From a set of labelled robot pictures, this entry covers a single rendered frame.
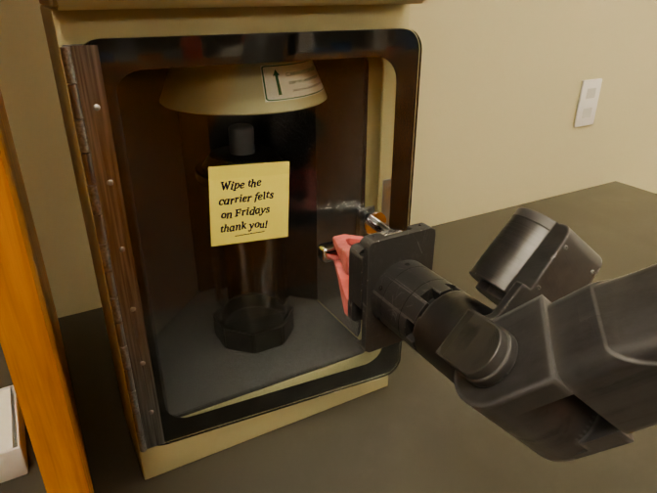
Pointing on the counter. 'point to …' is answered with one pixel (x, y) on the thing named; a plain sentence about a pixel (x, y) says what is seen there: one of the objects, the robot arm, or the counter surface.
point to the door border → (115, 235)
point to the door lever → (376, 221)
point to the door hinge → (99, 214)
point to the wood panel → (35, 336)
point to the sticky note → (248, 201)
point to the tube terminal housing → (288, 17)
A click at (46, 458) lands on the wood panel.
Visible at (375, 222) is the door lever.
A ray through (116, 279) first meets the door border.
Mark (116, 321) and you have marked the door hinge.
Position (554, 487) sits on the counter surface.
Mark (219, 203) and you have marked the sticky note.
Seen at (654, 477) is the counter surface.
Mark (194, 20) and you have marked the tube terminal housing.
